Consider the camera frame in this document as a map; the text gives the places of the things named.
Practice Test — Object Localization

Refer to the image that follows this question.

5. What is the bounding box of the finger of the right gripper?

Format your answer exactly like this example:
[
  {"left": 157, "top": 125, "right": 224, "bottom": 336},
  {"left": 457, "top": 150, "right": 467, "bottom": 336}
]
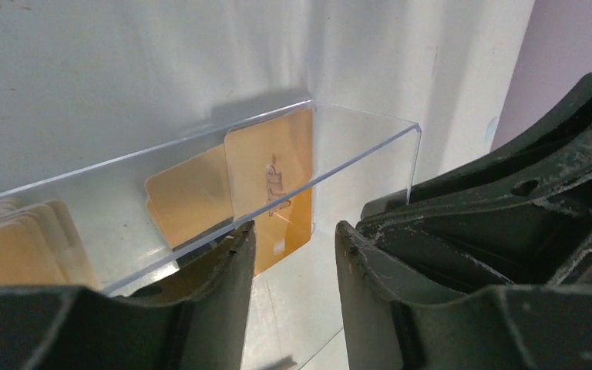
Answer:
[
  {"left": 360, "top": 72, "right": 592, "bottom": 220},
  {"left": 357, "top": 137, "right": 592, "bottom": 291}
]

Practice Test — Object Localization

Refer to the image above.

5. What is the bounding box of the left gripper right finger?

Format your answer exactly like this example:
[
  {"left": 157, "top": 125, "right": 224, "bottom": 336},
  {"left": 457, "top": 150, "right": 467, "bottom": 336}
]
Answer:
[{"left": 335, "top": 221, "right": 592, "bottom": 369}]

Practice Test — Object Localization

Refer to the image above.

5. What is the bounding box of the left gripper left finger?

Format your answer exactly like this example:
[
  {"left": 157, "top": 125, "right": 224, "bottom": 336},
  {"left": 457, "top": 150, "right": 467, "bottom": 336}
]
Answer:
[{"left": 0, "top": 221, "right": 256, "bottom": 369}]

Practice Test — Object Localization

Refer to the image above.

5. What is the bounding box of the clear plastic card box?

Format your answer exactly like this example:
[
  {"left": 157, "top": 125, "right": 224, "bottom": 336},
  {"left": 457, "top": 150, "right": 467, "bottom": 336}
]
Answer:
[{"left": 0, "top": 100, "right": 422, "bottom": 296}]

